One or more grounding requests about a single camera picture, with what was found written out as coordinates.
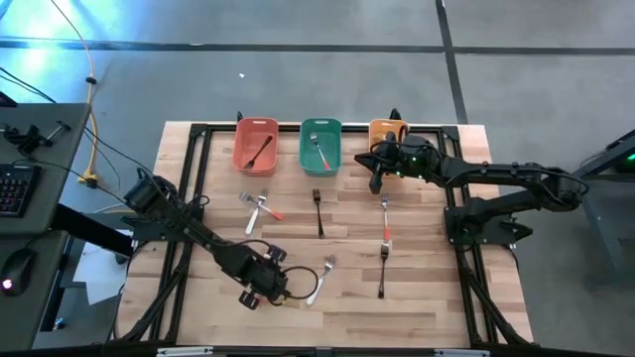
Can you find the coral red plastic bin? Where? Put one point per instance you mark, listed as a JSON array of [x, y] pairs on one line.
[[255, 154]]

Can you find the black fork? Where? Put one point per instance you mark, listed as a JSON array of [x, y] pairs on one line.
[[381, 282], [250, 163], [319, 223]]

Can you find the black clamp mount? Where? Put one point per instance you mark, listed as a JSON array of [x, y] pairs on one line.
[[30, 139]]

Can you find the black desk support bar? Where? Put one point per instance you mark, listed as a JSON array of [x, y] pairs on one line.
[[89, 230]]

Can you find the grey desk with keyboard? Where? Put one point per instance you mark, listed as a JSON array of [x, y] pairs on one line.
[[59, 163]]

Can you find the green plastic bin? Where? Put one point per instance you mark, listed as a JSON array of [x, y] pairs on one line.
[[321, 166]]

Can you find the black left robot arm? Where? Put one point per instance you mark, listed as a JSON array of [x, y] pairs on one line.
[[198, 233]]

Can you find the black device with green light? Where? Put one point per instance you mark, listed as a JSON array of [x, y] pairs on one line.
[[626, 166]]

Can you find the silver metal bracket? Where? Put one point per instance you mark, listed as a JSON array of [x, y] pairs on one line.
[[183, 351], [461, 353]]

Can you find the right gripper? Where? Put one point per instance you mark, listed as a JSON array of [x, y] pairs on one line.
[[392, 161]]

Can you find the black computer mouse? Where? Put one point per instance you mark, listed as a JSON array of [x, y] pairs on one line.
[[17, 270]]

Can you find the white paper sheet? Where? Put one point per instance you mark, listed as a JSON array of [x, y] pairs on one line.
[[99, 277]]

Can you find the grey desk with mouse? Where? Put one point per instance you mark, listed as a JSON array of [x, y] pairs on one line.
[[44, 297]]

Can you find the dark metal side table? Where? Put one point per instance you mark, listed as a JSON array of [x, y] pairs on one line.
[[565, 181]]

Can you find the black table edge rail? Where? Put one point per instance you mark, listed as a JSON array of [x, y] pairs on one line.
[[273, 354]]

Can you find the black backlit keyboard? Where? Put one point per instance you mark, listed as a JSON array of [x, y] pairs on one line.
[[17, 191]]

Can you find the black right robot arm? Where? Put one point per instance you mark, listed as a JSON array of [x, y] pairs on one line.
[[496, 171]]

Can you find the black aluminium table frame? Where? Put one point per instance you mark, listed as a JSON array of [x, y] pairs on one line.
[[290, 128]]

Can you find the yellow-orange plastic bin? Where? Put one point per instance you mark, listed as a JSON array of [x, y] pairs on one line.
[[379, 128]]

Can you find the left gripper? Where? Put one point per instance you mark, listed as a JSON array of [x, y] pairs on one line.
[[265, 280]]

